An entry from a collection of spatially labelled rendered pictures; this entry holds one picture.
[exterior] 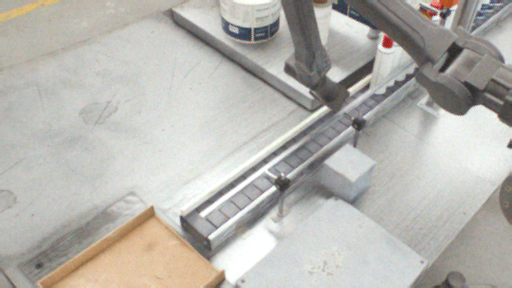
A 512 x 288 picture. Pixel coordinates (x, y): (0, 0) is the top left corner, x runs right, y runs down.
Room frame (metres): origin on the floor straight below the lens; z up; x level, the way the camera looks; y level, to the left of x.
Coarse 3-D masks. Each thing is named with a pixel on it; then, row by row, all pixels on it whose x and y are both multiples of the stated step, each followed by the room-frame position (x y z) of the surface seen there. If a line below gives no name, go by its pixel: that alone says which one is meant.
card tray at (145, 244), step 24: (144, 216) 0.71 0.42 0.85; (120, 240) 0.65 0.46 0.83; (144, 240) 0.66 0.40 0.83; (168, 240) 0.67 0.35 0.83; (72, 264) 0.56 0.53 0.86; (96, 264) 0.58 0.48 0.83; (120, 264) 0.59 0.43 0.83; (144, 264) 0.59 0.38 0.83; (168, 264) 0.60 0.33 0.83; (192, 264) 0.61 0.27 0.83
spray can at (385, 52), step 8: (384, 40) 1.28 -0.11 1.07; (392, 40) 1.28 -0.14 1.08; (384, 48) 1.28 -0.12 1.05; (392, 48) 1.28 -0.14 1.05; (376, 56) 1.28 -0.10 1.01; (384, 56) 1.27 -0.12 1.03; (392, 56) 1.28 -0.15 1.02; (376, 64) 1.28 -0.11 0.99; (384, 64) 1.27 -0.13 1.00; (376, 72) 1.27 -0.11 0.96; (384, 72) 1.27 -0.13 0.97; (376, 80) 1.27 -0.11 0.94; (384, 88) 1.28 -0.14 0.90
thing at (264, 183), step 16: (352, 96) 1.24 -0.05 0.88; (384, 96) 1.27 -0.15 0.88; (336, 112) 1.16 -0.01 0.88; (352, 112) 1.17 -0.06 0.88; (368, 112) 1.20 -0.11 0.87; (336, 128) 1.09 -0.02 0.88; (288, 144) 1.00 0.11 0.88; (320, 144) 1.02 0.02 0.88; (288, 160) 0.94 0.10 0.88; (304, 160) 0.95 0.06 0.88; (240, 176) 0.86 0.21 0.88; (224, 192) 0.80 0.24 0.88; (256, 192) 0.82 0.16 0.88; (224, 208) 0.75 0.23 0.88; (240, 208) 0.76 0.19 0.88; (192, 224) 0.69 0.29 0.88; (208, 224) 0.70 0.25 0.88
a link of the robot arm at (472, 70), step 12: (456, 60) 0.67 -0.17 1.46; (468, 60) 0.66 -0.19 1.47; (480, 60) 0.66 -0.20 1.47; (492, 60) 0.65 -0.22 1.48; (444, 72) 0.65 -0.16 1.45; (456, 72) 0.64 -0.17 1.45; (468, 72) 0.64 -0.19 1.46; (480, 72) 0.63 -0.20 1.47; (492, 72) 0.63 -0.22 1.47; (468, 84) 0.62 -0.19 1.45; (480, 84) 0.61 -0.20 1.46; (480, 96) 0.61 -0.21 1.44
